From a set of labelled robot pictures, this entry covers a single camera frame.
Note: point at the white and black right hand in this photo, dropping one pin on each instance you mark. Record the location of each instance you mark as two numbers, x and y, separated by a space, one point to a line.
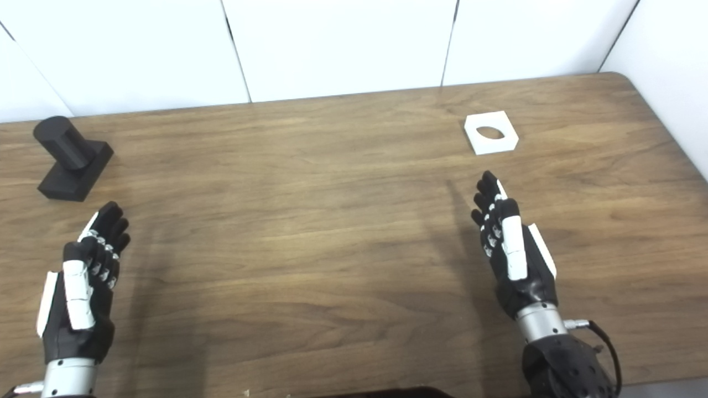
520 271

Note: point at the black peg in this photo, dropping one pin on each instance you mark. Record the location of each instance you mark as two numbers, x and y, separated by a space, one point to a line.
69 152

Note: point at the white square piece with hole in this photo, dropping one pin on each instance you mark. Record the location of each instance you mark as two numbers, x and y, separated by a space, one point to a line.
500 145

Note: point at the white and black left hand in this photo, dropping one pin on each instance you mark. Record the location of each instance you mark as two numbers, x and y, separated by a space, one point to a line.
77 301

